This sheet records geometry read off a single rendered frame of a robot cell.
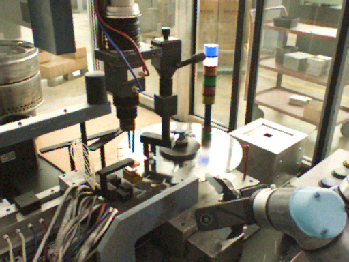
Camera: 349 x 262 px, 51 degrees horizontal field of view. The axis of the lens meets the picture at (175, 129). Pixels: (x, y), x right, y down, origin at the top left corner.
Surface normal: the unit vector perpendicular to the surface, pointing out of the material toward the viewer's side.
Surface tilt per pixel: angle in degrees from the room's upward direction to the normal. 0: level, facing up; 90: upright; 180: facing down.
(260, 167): 90
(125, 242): 90
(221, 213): 60
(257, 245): 0
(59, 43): 90
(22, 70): 90
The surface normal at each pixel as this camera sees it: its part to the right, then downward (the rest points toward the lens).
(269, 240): 0.01, -0.90
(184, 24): -0.73, 0.29
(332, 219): 0.37, -0.15
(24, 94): 0.83, 0.25
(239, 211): -0.15, -0.09
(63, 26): 0.69, 0.32
